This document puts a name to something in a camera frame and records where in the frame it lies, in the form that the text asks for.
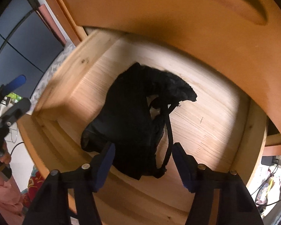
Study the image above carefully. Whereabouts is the wooden drawer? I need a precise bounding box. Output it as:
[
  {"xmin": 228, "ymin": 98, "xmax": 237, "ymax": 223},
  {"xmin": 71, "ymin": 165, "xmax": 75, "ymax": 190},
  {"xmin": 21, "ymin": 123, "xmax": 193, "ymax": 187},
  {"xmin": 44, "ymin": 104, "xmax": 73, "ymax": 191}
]
[{"xmin": 19, "ymin": 30, "xmax": 267, "ymax": 224}]

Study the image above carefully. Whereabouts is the dark glass cabinet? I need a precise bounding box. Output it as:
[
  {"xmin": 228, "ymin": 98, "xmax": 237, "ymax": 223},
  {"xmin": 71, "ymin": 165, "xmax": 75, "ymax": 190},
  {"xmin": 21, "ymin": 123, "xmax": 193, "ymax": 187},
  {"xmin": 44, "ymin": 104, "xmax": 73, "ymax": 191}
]
[{"xmin": 0, "ymin": 0, "xmax": 64, "ymax": 98}]

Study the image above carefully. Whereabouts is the wooden nightstand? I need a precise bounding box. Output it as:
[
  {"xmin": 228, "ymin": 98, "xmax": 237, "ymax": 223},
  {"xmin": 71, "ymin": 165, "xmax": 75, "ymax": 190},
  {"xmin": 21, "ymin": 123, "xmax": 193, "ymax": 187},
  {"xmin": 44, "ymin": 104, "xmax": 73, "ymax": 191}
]
[{"xmin": 35, "ymin": 0, "xmax": 281, "ymax": 155}]

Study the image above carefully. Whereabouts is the pink cloth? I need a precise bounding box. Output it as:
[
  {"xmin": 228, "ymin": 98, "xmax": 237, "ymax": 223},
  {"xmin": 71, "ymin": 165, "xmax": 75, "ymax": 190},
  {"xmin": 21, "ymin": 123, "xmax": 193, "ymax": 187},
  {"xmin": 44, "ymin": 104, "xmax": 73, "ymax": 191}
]
[{"xmin": 0, "ymin": 177, "xmax": 24, "ymax": 224}]

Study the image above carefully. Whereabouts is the black underwear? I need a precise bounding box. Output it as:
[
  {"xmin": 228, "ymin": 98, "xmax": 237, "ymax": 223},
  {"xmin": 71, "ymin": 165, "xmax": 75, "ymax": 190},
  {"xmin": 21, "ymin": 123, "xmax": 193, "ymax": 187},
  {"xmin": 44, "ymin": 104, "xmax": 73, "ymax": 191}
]
[{"xmin": 81, "ymin": 62, "xmax": 197, "ymax": 180}]

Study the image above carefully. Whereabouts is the red floral quilt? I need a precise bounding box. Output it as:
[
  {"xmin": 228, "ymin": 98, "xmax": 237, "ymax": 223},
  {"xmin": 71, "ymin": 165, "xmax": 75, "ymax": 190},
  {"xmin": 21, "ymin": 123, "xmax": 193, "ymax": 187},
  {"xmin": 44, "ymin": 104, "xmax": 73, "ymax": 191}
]
[{"xmin": 21, "ymin": 166, "xmax": 44, "ymax": 209}]

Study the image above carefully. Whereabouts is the left hand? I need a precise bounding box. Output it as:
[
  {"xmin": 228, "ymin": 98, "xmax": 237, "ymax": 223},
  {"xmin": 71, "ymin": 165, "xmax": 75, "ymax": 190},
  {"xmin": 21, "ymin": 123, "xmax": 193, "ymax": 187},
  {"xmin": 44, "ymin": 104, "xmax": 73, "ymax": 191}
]
[{"xmin": 0, "ymin": 142, "xmax": 11, "ymax": 165}]

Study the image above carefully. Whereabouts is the black power adapter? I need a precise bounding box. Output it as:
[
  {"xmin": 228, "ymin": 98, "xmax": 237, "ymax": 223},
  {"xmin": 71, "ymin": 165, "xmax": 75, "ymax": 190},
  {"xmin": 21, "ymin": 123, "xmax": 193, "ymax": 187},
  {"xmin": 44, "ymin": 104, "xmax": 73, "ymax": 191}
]
[{"xmin": 261, "ymin": 155, "xmax": 281, "ymax": 166}]

